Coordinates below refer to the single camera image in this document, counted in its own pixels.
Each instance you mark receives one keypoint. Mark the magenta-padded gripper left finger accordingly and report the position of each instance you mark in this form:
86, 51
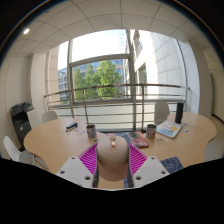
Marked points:
75, 170

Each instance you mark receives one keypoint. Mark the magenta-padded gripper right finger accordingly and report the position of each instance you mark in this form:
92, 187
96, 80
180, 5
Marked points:
150, 170

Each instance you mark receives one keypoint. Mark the white computer mouse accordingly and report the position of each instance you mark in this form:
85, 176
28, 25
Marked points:
112, 160

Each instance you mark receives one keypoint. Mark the dark blue patterned mouse pad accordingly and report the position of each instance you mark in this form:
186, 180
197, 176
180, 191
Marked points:
171, 164

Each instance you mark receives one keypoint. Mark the red magazine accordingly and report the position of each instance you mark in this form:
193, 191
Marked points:
138, 139

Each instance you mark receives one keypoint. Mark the printed mug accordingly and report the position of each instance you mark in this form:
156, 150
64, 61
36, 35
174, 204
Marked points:
151, 131
91, 131

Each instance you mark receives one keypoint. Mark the small dark blue box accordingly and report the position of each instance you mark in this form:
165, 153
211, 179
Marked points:
71, 126

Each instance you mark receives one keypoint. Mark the white illustrated booklet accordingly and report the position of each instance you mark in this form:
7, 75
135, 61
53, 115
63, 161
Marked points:
169, 128

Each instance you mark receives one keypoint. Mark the black cylindrical speaker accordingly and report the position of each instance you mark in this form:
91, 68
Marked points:
179, 113

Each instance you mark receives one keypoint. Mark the white chair with wooden legs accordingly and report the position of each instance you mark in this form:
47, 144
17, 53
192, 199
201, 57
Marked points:
13, 151

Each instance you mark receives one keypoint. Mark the black and white printer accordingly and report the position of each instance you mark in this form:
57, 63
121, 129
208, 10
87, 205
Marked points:
21, 121

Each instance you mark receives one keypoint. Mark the metal balcony railing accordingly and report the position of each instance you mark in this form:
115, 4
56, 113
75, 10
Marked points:
116, 85

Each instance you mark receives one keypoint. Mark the round recessed ceiling light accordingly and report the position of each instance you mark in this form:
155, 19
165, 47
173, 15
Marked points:
26, 31

